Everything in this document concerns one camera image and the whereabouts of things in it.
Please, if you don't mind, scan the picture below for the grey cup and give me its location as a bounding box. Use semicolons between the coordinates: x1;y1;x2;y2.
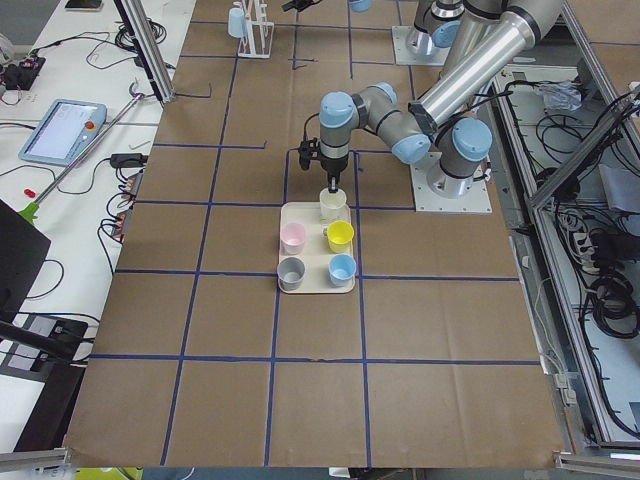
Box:
277;257;306;292

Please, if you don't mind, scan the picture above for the aluminium frame post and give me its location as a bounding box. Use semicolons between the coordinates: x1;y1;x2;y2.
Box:
114;0;175;104

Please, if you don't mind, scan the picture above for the cream serving tray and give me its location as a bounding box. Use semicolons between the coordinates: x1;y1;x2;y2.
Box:
278;202;355;294

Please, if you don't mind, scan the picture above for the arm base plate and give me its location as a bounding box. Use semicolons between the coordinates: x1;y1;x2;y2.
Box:
410;152;492;215
392;26;449;67

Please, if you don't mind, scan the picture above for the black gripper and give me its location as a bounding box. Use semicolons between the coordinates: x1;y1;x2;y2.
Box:
318;151;348;194

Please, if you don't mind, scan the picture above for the cream white cup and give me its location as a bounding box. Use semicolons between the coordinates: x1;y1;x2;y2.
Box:
319;188;347;224

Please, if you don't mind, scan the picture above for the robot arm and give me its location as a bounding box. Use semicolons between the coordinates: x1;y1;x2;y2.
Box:
392;0;465;66
317;1;562;192

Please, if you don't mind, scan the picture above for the white wire cup rack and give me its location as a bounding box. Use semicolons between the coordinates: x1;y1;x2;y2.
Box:
231;0;275;59

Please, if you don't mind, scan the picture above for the pink cup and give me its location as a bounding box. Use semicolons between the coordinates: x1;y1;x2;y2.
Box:
280;222;306;255

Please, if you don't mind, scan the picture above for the black power adapter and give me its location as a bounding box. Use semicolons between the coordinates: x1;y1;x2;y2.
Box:
109;153;148;169

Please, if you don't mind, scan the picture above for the light blue cup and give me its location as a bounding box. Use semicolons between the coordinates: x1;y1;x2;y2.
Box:
228;7;246;39

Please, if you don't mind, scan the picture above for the yellow cup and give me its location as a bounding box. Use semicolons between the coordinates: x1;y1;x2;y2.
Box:
326;220;355;254

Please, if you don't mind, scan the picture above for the reacher grabber tool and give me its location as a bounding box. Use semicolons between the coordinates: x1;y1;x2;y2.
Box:
19;81;146;223

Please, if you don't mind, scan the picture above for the teach pendant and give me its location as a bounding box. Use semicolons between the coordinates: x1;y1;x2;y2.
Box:
18;99;107;166

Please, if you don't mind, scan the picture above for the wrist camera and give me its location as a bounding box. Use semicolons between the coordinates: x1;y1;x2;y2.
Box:
297;137;320;171

